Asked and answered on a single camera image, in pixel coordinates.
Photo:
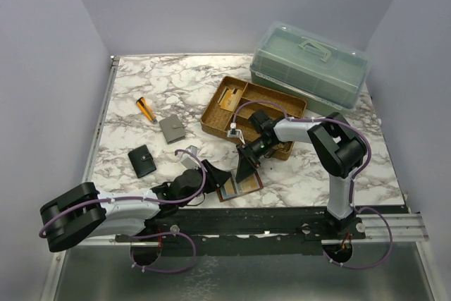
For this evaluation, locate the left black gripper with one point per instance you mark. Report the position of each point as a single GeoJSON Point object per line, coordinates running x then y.
{"type": "Point", "coordinates": [215, 177]}

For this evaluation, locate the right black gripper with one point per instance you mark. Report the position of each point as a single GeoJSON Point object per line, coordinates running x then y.
{"type": "Point", "coordinates": [246, 164]}

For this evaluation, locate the gold credit card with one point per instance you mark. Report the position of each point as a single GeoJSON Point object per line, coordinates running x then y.
{"type": "Point", "coordinates": [249, 185]}
{"type": "Point", "coordinates": [223, 95]}
{"type": "Point", "coordinates": [234, 93]}
{"type": "Point", "coordinates": [229, 104]}
{"type": "Point", "coordinates": [229, 190]}

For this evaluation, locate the brown leather card holder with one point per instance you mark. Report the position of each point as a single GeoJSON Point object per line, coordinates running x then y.
{"type": "Point", "coordinates": [238, 186]}

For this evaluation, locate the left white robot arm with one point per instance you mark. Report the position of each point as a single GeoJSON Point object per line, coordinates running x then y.
{"type": "Point", "coordinates": [85, 212]}

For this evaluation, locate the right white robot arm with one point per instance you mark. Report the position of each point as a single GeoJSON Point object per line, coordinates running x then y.
{"type": "Point", "coordinates": [342, 151]}

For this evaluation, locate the grey card holder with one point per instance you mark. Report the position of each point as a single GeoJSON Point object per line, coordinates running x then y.
{"type": "Point", "coordinates": [172, 129]}

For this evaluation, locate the black card holder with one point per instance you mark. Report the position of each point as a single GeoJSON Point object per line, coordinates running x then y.
{"type": "Point", "coordinates": [142, 161]}

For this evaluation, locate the woven wicker divided tray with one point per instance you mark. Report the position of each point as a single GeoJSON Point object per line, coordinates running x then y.
{"type": "Point", "coordinates": [216, 121]}

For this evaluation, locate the green plastic storage box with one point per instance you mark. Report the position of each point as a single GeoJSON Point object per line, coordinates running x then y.
{"type": "Point", "coordinates": [328, 75]}

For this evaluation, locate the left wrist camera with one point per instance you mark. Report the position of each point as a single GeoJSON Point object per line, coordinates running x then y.
{"type": "Point", "coordinates": [187, 161]}

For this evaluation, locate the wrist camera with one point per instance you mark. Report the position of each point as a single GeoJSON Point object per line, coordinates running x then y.
{"type": "Point", "coordinates": [187, 161]}
{"type": "Point", "coordinates": [234, 132]}

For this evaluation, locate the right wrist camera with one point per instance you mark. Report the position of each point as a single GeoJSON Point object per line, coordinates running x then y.
{"type": "Point", "coordinates": [234, 132]}

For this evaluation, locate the black mounting rail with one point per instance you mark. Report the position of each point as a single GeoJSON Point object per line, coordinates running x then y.
{"type": "Point", "coordinates": [263, 231]}

